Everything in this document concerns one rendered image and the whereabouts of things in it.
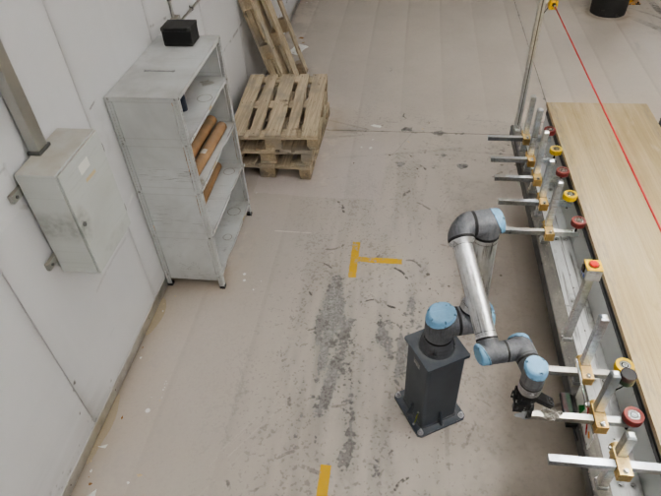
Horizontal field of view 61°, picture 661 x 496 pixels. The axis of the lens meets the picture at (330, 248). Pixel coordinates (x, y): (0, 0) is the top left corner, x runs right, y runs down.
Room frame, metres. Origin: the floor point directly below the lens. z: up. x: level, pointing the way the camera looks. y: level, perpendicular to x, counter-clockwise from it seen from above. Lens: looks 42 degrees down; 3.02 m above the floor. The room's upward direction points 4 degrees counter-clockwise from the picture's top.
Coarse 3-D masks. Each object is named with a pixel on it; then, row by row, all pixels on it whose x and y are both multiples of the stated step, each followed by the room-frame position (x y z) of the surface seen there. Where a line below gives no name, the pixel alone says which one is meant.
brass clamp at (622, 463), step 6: (612, 444) 1.04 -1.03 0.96; (612, 450) 1.02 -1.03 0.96; (612, 456) 1.00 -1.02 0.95; (618, 462) 0.96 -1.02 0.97; (624, 462) 0.96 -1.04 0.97; (630, 462) 0.96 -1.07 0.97; (618, 468) 0.94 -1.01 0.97; (630, 468) 0.93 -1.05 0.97; (618, 474) 0.92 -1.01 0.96; (624, 474) 0.91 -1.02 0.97; (630, 474) 0.91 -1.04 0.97; (618, 480) 0.91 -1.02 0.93; (624, 480) 0.91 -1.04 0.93; (630, 480) 0.91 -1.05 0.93
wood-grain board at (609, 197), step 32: (576, 128) 3.40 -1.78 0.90; (608, 128) 3.37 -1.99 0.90; (640, 128) 3.35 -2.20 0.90; (576, 160) 3.01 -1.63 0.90; (608, 160) 2.99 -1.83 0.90; (640, 160) 2.96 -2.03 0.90; (576, 192) 2.68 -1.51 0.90; (608, 192) 2.66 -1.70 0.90; (640, 192) 2.64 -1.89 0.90; (608, 224) 2.37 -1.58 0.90; (640, 224) 2.35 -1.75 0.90; (608, 256) 2.12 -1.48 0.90; (640, 256) 2.10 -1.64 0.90; (608, 288) 1.89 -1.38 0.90; (640, 288) 1.87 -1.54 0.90; (640, 320) 1.68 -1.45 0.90; (640, 352) 1.49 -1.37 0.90; (640, 384) 1.33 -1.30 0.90
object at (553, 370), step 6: (552, 366) 1.49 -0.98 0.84; (558, 366) 1.49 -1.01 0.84; (552, 372) 1.46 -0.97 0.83; (558, 372) 1.46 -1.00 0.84; (564, 372) 1.45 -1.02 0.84; (570, 372) 1.45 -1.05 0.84; (576, 372) 1.45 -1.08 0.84; (594, 372) 1.44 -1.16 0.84; (600, 372) 1.44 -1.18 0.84; (606, 372) 1.44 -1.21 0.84; (600, 378) 1.43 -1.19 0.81
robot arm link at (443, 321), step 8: (432, 304) 1.89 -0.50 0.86; (440, 304) 1.88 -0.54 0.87; (448, 304) 1.87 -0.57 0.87; (432, 312) 1.83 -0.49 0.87; (440, 312) 1.83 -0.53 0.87; (448, 312) 1.82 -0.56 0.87; (456, 312) 1.83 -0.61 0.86; (432, 320) 1.79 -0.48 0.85; (440, 320) 1.78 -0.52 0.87; (448, 320) 1.77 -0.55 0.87; (456, 320) 1.79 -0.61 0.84; (424, 328) 1.85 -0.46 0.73; (432, 328) 1.77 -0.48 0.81; (440, 328) 1.76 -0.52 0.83; (448, 328) 1.76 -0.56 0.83; (456, 328) 1.77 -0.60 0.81; (432, 336) 1.77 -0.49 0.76; (440, 336) 1.76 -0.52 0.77; (448, 336) 1.76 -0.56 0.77; (440, 344) 1.75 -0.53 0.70
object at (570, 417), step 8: (536, 416) 1.23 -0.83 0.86; (560, 416) 1.22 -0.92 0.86; (568, 416) 1.22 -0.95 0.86; (576, 416) 1.22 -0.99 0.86; (584, 416) 1.22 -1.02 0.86; (592, 416) 1.22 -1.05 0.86; (608, 416) 1.21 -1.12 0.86; (616, 416) 1.21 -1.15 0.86; (616, 424) 1.18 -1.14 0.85; (624, 424) 1.18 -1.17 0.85
